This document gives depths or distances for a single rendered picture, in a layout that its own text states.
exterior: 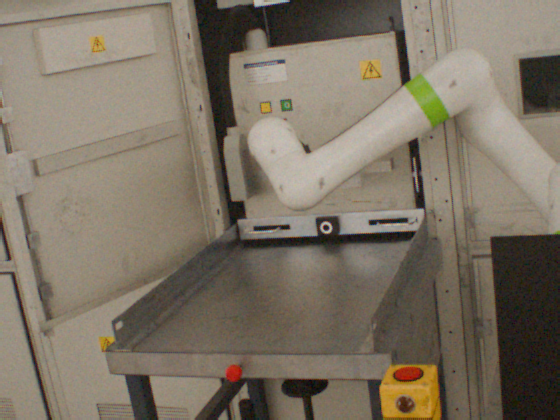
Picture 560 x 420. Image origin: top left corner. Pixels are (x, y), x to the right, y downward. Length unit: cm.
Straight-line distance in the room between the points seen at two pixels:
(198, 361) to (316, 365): 25
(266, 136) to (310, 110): 43
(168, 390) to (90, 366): 29
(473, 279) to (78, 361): 131
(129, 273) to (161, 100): 47
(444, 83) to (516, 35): 35
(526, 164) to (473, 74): 22
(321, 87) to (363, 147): 48
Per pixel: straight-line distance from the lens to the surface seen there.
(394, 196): 213
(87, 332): 260
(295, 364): 154
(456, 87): 167
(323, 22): 287
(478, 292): 212
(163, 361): 166
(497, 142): 176
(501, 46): 197
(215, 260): 214
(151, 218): 215
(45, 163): 192
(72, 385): 274
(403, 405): 124
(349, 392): 234
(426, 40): 201
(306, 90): 213
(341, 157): 168
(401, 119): 167
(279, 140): 172
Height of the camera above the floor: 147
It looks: 13 degrees down
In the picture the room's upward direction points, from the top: 9 degrees counter-clockwise
